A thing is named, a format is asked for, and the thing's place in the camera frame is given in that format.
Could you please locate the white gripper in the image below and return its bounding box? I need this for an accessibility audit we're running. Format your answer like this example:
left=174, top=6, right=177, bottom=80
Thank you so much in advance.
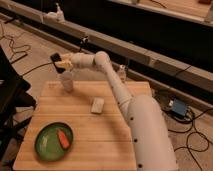
left=55, top=53, right=94, bottom=71

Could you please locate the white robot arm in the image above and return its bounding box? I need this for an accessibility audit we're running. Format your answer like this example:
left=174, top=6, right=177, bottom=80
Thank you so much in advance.
left=55, top=51, right=179, bottom=171

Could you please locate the white object on ledge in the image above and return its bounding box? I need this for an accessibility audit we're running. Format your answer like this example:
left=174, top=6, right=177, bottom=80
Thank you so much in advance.
left=45, top=4, right=65, bottom=23

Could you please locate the white sponge block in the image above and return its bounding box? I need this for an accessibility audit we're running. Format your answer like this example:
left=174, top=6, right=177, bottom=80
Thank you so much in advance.
left=91, top=97, right=104, bottom=114

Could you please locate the clear plastic bottle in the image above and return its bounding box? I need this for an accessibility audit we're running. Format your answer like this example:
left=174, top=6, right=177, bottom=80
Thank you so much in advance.
left=117, top=65, right=127, bottom=83

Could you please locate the black chair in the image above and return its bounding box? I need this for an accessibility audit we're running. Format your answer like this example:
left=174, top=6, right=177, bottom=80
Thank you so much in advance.
left=0, top=46, right=36, bottom=161

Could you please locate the orange carrot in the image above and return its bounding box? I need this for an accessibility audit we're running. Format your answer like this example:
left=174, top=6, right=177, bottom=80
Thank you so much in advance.
left=57, top=130, right=69, bottom=149

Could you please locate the green plate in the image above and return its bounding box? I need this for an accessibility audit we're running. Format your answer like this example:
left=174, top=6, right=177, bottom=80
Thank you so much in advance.
left=34, top=122, right=74, bottom=161

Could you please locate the blue power box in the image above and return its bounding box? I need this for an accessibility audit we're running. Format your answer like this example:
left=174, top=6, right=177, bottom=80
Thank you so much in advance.
left=169, top=99, right=188, bottom=118

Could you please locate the black cable on floor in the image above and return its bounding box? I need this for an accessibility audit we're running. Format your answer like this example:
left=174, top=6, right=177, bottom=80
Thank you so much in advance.
left=19, top=36, right=90, bottom=77

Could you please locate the black cables right floor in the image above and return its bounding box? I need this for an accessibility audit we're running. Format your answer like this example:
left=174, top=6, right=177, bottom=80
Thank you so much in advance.
left=155, top=96, right=213, bottom=171

